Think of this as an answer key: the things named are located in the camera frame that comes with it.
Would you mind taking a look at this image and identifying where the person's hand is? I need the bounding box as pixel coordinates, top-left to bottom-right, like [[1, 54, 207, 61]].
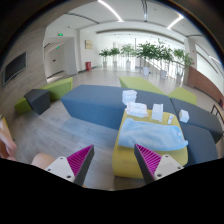
[[0, 115, 17, 161]]

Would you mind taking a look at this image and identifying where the potted plant right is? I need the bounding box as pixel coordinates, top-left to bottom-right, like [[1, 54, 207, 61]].
[[174, 49, 193, 83]]

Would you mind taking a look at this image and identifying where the light blue towel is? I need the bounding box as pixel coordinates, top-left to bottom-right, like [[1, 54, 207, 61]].
[[118, 118, 188, 151]]

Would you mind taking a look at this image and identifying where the white paper card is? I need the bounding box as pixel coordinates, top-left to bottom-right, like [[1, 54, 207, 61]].
[[151, 104, 163, 121]]

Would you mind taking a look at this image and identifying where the dark grey cube stool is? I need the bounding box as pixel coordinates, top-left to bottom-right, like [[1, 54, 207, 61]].
[[24, 89, 50, 115]]

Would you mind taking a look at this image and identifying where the stack of white towels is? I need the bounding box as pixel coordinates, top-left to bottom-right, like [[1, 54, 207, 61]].
[[122, 90, 137, 104]]

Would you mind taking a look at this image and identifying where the green bench left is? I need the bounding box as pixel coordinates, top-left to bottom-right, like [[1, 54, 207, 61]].
[[14, 77, 73, 114]]

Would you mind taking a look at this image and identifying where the black wall screen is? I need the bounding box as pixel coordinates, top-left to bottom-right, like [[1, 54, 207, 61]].
[[3, 52, 27, 85]]

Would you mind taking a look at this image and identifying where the small white box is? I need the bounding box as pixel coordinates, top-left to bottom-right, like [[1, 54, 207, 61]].
[[179, 109, 189, 123]]

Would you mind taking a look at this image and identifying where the red bin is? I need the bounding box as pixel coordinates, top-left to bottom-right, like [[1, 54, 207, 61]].
[[85, 61, 91, 71]]

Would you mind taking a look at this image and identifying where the green bench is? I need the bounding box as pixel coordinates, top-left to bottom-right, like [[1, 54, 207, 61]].
[[14, 77, 73, 114], [119, 76, 164, 95]]

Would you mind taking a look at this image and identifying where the large blue bench seat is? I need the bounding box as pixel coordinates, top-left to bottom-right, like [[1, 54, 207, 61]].
[[60, 84, 178, 131]]

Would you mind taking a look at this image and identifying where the potted plant white pot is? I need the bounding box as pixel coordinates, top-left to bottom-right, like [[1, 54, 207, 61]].
[[137, 42, 156, 76]]

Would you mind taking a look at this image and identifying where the green bench centre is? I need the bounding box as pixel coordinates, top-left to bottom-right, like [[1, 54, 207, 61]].
[[119, 76, 164, 95]]

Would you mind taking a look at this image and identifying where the crumpled white towel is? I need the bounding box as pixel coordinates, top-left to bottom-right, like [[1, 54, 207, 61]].
[[125, 102, 148, 118]]

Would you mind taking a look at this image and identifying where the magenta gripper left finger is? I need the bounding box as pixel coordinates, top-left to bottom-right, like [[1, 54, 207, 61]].
[[44, 144, 96, 187]]

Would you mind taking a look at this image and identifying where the small white strip item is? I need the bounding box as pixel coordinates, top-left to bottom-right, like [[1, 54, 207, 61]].
[[167, 114, 174, 125]]

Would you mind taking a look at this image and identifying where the dark grey bench right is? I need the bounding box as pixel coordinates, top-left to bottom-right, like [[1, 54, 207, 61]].
[[171, 98, 223, 166]]

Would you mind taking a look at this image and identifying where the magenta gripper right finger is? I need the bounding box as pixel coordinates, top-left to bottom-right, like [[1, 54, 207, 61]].
[[133, 143, 184, 185]]

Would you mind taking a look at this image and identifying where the green seat right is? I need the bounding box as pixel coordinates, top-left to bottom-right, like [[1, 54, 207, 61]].
[[168, 87, 197, 105]]

